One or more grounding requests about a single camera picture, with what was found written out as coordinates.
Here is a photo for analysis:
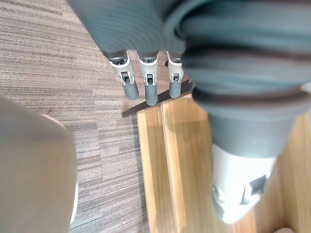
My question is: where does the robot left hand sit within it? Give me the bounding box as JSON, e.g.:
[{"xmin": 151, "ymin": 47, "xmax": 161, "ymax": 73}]
[{"xmin": 66, "ymin": 0, "xmax": 311, "ymax": 224}]

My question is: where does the wooden shoe rack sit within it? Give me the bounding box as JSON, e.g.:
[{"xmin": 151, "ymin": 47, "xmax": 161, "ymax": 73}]
[{"xmin": 136, "ymin": 96, "xmax": 311, "ymax": 233}]

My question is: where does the robot silver leg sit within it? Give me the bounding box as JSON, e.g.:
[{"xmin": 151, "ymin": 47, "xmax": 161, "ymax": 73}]
[{"xmin": 0, "ymin": 95, "xmax": 79, "ymax": 233}]

